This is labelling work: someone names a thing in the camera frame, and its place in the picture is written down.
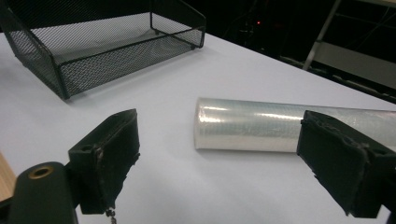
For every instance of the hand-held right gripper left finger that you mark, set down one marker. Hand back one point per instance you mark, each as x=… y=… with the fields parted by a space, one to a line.
x=107 y=161

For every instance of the clear plastic wrap roll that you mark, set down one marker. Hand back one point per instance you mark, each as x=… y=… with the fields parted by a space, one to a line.
x=249 y=127

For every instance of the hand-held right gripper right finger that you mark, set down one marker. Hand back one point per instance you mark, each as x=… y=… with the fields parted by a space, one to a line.
x=339 y=161

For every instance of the grey metal stand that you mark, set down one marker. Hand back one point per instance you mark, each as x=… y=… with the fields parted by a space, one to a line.
x=348 y=59

